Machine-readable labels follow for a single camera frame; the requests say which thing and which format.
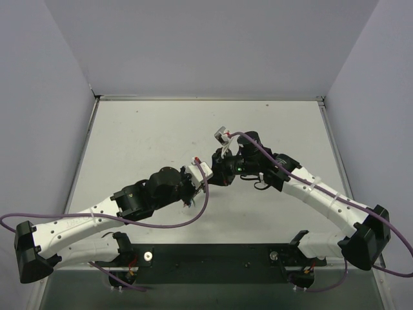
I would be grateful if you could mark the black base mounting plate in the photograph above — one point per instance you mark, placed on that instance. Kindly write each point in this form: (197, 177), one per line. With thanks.
(260, 263)

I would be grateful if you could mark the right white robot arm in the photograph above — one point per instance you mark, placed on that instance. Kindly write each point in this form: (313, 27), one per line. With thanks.
(362, 235)

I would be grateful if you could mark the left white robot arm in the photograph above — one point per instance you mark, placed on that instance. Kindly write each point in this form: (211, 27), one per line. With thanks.
(66, 240)

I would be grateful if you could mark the large metal keyring with loops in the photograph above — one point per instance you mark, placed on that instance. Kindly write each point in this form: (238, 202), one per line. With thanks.
(201, 189)

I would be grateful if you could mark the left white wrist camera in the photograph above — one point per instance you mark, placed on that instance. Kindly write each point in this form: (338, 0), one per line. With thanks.
(198, 170)

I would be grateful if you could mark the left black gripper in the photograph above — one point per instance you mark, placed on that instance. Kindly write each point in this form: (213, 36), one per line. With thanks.
(188, 190)

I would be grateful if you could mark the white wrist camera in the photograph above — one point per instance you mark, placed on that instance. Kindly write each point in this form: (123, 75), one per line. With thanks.
(222, 135)
(198, 170)

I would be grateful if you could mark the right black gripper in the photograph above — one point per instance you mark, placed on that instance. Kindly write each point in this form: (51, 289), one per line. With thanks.
(218, 169)

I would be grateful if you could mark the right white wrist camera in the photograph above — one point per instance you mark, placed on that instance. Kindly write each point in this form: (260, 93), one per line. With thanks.
(222, 135)

